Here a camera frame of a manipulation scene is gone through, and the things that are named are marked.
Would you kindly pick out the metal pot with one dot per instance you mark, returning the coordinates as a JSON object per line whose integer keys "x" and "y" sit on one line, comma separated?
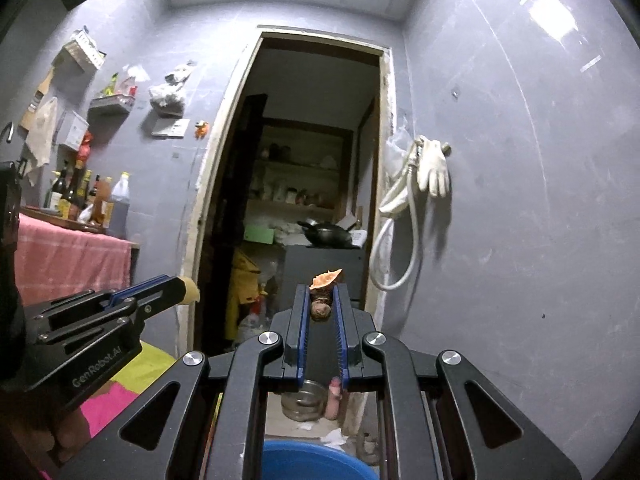
{"x": 300, "y": 402}

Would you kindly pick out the clear plastic bag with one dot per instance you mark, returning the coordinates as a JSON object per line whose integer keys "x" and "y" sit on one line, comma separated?
{"x": 400, "y": 142}

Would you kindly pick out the white wall switch plate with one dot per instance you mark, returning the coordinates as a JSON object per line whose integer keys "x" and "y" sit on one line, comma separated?
{"x": 170, "y": 128}

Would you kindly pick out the wooden shelf unit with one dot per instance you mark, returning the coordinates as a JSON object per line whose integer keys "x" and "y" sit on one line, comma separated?
{"x": 300, "y": 170}

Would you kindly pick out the hanging white cloth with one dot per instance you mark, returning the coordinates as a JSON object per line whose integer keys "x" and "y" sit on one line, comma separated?
{"x": 42, "y": 135}

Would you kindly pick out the white plastic jug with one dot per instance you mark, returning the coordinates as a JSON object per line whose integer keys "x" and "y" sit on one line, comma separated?
{"x": 250, "y": 327}

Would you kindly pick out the white door frame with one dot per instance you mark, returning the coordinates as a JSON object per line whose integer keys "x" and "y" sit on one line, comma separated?
{"x": 202, "y": 200}

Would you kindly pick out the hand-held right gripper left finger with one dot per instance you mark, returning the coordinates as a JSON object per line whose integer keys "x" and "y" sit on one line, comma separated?
{"x": 302, "y": 320}

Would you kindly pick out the blue plastic basin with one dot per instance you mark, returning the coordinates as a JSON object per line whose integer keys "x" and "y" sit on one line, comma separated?
{"x": 310, "y": 465}

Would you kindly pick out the white telephone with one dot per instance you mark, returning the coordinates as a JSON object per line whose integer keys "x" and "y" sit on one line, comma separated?
{"x": 359, "y": 238}

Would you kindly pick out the white wall box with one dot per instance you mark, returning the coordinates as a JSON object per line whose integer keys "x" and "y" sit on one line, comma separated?
{"x": 74, "y": 130}

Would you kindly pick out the grey wall shelf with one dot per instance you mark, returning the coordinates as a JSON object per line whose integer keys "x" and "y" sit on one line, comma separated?
{"x": 112, "y": 107}

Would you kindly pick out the pink checked towel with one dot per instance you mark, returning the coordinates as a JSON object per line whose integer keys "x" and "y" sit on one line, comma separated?
{"x": 70, "y": 260}

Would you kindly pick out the white hanging plastic bag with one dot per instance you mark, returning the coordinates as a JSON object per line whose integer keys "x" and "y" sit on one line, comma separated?
{"x": 170, "y": 92}

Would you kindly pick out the orange shell scrap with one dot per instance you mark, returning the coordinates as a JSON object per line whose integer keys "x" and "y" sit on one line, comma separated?
{"x": 325, "y": 280}

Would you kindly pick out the grey cabinet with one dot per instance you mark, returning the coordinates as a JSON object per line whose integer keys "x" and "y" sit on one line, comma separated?
{"x": 295, "y": 270}

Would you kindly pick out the large dark liquid bottle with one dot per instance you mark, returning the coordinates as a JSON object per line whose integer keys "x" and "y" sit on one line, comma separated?
{"x": 119, "y": 210}

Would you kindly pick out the green and pink printed blanket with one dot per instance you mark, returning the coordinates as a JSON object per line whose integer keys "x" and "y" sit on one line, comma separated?
{"x": 115, "y": 405}

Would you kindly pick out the white rubber glove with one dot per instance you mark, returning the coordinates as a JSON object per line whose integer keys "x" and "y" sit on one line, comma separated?
{"x": 435, "y": 167}

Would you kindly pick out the red packet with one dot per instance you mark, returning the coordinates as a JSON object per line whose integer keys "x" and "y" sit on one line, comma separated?
{"x": 84, "y": 147}

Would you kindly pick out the green box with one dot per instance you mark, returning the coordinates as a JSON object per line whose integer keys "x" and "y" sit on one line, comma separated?
{"x": 260, "y": 236}

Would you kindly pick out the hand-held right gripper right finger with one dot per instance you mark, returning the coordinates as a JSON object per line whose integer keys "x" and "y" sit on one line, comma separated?
{"x": 340, "y": 320}

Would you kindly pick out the dark glass bottle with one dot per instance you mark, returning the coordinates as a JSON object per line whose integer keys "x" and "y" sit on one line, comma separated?
{"x": 55, "y": 192}
{"x": 75, "y": 195}
{"x": 87, "y": 192}

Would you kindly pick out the yellow bag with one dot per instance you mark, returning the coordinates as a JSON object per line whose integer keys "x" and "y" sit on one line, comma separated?
{"x": 242, "y": 285}

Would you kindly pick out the person's left hand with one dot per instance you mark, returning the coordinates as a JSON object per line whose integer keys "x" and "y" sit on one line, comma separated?
{"x": 60, "y": 430}

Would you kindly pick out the white paper scrap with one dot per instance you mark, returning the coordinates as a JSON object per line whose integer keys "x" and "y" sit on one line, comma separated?
{"x": 334, "y": 439}

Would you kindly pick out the wooden board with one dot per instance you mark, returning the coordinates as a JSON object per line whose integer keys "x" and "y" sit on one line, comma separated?
{"x": 37, "y": 97}

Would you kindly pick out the orange liquid bottle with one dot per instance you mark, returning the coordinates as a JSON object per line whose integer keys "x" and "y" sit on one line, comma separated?
{"x": 102, "y": 205}

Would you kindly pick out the pale yellow scrap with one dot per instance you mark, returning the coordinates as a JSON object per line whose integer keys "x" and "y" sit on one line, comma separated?
{"x": 191, "y": 292}

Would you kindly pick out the cream rubber glove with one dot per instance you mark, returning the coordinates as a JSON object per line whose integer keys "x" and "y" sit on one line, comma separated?
{"x": 397, "y": 197}

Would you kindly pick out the pink bottle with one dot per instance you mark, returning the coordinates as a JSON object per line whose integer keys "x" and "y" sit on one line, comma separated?
{"x": 334, "y": 400}

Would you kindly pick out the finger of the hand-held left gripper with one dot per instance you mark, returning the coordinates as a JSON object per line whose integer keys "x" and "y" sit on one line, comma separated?
{"x": 140, "y": 287}
{"x": 160, "y": 297}

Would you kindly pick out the brown food scrap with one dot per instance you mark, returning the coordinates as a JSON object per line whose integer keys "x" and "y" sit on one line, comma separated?
{"x": 322, "y": 309}

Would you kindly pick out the black wok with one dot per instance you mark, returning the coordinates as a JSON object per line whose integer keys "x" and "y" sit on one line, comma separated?
{"x": 327, "y": 235}

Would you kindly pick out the dark wooden door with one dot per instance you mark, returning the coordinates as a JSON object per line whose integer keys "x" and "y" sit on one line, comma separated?
{"x": 225, "y": 220}

